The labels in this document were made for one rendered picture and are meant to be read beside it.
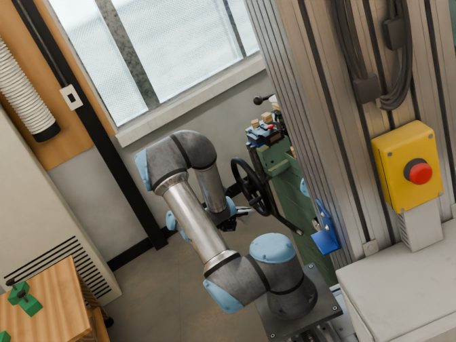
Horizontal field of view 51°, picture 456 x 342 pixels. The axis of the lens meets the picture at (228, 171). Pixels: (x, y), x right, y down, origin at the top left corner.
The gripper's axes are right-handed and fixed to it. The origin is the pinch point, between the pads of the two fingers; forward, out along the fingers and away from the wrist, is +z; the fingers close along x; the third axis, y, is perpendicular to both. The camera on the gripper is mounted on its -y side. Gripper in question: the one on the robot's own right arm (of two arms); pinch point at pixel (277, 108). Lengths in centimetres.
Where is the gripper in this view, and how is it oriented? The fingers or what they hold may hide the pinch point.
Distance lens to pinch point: 184.4
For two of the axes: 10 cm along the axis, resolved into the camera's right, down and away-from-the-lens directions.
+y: -8.8, 3.5, -3.0
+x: 1.9, 8.7, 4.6
